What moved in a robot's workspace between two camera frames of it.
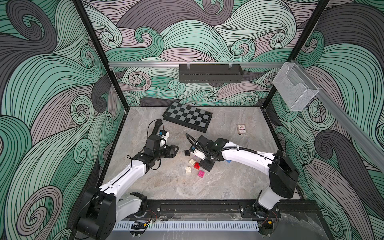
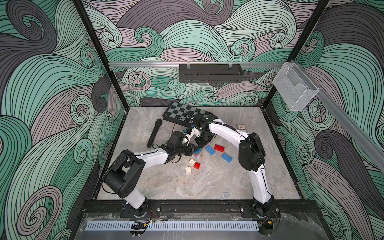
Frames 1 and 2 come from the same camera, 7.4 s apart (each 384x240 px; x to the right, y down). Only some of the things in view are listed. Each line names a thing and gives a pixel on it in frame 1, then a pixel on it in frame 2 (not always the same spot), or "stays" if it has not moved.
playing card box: [241, 130] stays
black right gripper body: [208, 161] → [205, 138]
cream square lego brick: [192, 161] stays
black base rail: [287, 209] stays
